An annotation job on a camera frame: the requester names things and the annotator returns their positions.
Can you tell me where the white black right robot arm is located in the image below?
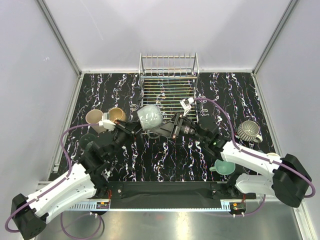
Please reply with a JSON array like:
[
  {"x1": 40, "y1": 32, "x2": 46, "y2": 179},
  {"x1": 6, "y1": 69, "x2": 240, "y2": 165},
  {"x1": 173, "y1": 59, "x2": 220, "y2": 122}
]
[{"x1": 147, "y1": 113, "x2": 312, "y2": 208}]

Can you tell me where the silver wire dish rack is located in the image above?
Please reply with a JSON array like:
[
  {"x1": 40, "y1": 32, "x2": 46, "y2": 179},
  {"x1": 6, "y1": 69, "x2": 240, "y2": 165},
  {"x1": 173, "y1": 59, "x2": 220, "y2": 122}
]
[{"x1": 137, "y1": 52, "x2": 202, "y2": 139}]

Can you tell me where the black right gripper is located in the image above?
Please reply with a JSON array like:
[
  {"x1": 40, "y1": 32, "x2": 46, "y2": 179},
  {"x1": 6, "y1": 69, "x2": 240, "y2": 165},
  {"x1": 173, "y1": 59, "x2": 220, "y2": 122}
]
[{"x1": 151, "y1": 112, "x2": 208, "y2": 144}]

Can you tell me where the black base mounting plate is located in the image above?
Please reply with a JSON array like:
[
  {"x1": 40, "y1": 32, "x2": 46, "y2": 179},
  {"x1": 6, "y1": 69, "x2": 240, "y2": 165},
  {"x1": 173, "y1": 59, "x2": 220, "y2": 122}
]
[{"x1": 105, "y1": 181, "x2": 256, "y2": 200}]

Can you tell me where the mint green mug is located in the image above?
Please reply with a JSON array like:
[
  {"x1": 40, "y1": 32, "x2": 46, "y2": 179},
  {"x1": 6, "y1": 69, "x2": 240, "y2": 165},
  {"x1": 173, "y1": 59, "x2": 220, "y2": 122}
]
[{"x1": 209, "y1": 159, "x2": 236, "y2": 176}]

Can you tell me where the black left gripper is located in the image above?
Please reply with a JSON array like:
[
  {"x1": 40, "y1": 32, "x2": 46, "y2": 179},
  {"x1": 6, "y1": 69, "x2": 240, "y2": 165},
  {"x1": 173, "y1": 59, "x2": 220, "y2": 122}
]
[{"x1": 107, "y1": 119, "x2": 148, "y2": 161}]

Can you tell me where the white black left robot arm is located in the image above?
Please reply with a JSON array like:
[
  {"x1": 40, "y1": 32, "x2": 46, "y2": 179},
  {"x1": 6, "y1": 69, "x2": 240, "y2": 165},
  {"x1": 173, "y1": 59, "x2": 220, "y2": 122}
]
[{"x1": 7, "y1": 120, "x2": 142, "y2": 240}]

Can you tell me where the beige tall tumbler cup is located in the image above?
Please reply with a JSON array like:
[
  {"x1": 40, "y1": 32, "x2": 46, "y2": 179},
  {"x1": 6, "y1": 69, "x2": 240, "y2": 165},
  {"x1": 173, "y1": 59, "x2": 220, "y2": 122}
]
[{"x1": 85, "y1": 109, "x2": 106, "y2": 134}]

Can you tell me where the tan round ceramic mug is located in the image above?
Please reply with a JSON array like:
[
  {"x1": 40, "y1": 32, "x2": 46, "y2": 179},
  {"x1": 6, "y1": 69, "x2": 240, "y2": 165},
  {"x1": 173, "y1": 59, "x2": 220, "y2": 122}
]
[{"x1": 108, "y1": 107, "x2": 127, "y2": 123}]

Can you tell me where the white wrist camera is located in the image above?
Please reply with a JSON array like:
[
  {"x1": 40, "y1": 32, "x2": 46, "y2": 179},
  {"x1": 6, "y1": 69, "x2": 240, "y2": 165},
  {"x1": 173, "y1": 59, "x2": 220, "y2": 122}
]
[
  {"x1": 98, "y1": 112, "x2": 116, "y2": 133},
  {"x1": 180, "y1": 97, "x2": 195, "y2": 117}
]

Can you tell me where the aluminium slotted rail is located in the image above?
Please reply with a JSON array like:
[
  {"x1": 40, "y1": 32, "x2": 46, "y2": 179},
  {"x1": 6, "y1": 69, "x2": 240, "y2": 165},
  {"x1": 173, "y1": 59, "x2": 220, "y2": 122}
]
[{"x1": 67, "y1": 199, "x2": 231, "y2": 212}]

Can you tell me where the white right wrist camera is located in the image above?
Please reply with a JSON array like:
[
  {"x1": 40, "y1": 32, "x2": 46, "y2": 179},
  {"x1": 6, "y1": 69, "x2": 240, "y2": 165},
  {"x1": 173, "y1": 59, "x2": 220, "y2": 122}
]
[{"x1": 180, "y1": 97, "x2": 195, "y2": 117}]

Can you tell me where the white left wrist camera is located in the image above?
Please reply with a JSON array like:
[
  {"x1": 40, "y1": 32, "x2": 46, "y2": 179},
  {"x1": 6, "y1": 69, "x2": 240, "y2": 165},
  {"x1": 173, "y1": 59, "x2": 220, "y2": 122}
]
[{"x1": 98, "y1": 112, "x2": 116, "y2": 133}]

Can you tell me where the dark green glass cup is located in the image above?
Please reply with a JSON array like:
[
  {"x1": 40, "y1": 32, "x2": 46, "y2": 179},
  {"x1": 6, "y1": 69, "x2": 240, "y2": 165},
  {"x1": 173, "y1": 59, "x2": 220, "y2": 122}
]
[{"x1": 79, "y1": 133, "x2": 96, "y2": 150}]

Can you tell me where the grey speckled ceramic mug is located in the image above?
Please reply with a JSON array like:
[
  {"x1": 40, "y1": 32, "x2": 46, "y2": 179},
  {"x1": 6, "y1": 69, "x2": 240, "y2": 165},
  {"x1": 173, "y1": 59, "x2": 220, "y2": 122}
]
[{"x1": 137, "y1": 105, "x2": 163, "y2": 131}]

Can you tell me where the lower right horseshoe hook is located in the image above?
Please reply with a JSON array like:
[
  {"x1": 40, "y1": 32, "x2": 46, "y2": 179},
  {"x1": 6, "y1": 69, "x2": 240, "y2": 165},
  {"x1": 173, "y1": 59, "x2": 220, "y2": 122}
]
[{"x1": 200, "y1": 108, "x2": 210, "y2": 117}]

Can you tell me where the grey ribbed ceramic mug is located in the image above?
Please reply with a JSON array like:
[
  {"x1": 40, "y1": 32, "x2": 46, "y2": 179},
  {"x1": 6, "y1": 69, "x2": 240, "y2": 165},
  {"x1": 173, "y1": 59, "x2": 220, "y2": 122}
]
[{"x1": 236, "y1": 120, "x2": 263, "y2": 143}]

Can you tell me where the cream paper cup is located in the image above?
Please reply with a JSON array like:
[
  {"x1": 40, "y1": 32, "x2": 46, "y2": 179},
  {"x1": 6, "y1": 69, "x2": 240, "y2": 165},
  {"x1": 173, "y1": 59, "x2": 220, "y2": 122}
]
[{"x1": 266, "y1": 152, "x2": 281, "y2": 159}]

